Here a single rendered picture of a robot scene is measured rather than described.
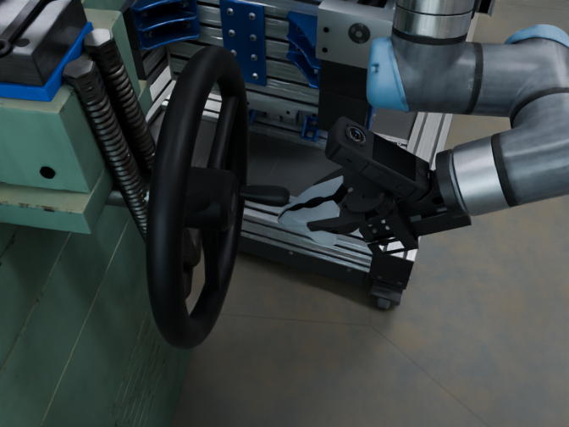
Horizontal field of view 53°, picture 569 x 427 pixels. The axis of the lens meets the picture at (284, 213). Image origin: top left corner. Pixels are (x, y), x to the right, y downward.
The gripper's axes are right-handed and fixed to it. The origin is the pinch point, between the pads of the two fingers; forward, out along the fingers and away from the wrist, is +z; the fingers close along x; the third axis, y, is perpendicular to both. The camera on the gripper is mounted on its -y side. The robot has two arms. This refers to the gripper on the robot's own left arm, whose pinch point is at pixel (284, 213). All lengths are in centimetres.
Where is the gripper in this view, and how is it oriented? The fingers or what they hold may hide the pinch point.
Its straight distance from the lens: 66.9
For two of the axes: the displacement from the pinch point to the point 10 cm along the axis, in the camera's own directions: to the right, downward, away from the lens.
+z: -8.5, 2.3, 4.7
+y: 5.0, 6.1, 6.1
